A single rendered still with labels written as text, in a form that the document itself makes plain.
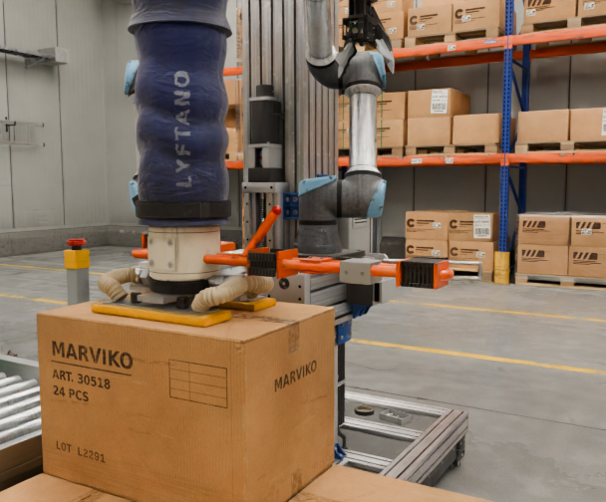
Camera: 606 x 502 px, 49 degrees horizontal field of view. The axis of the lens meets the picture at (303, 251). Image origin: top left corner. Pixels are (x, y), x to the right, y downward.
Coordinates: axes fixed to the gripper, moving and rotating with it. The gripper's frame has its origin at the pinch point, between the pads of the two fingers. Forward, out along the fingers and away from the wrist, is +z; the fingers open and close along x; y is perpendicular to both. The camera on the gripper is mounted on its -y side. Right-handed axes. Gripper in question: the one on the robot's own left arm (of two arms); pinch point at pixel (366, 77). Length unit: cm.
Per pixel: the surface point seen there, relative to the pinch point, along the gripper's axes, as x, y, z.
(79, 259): -123, -11, 55
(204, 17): -20.2, 40.6, -9.0
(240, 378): -1, 55, 66
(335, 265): 11, 38, 44
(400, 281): 26, 39, 46
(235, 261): -14, 39, 45
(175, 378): -17, 56, 68
